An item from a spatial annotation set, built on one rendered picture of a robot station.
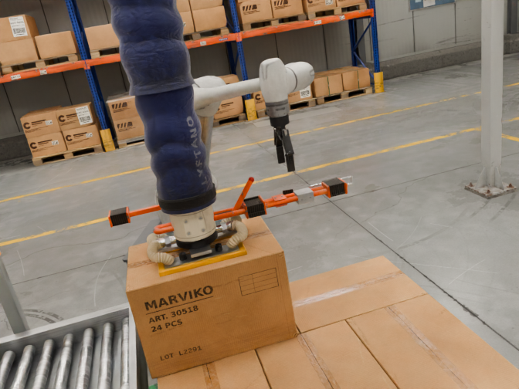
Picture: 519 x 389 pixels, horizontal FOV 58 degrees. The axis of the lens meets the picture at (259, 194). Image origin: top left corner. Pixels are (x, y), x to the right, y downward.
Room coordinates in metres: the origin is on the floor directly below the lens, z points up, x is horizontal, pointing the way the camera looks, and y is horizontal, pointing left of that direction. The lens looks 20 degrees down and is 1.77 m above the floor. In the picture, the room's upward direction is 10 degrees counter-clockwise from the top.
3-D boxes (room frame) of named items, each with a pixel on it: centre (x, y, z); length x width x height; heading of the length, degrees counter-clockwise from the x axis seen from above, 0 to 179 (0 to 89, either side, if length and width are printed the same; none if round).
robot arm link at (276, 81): (1.82, -0.14, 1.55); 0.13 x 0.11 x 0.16; 137
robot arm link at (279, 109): (1.81, -0.13, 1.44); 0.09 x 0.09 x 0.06
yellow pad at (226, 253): (1.63, 0.26, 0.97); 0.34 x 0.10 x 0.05; 100
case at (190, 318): (1.74, 0.28, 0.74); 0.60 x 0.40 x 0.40; 100
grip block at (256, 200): (1.77, 0.03, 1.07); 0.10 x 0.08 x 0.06; 10
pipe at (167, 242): (1.72, 0.28, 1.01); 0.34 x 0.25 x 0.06; 100
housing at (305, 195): (1.81, -0.18, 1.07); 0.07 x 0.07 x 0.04; 10
